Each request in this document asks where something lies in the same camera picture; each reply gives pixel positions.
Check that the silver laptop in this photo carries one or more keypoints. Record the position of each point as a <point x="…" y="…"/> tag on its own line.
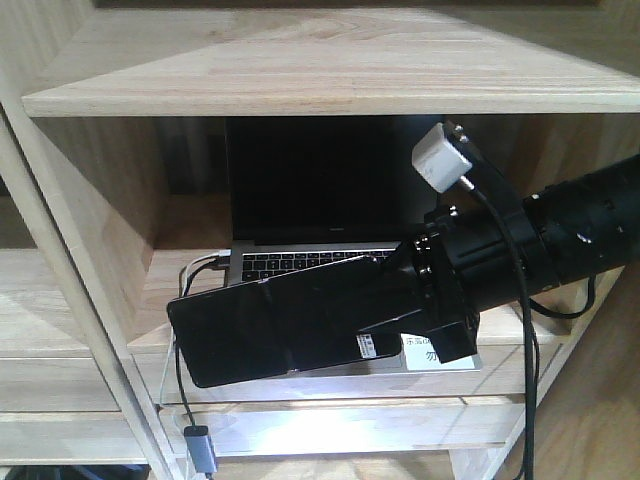
<point x="309" y="191"/>

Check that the grey usb adapter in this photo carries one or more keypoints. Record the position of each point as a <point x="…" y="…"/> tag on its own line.
<point x="201" y="449"/>

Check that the white paper label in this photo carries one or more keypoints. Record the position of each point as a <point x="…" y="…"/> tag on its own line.
<point x="419" y="355"/>

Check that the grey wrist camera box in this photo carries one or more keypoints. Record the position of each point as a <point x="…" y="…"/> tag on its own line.
<point x="438" y="161"/>

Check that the light wooden shelf unit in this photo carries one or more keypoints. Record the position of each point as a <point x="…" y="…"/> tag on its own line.
<point x="82" y="85"/>

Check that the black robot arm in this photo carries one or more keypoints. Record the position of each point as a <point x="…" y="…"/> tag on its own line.
<point x="570" y="231"/>

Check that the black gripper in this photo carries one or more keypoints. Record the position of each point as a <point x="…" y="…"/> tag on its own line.
<point x="471" y="271"/>

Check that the black smartphone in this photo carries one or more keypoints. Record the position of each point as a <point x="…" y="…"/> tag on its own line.
<point x="298" y="321"/>

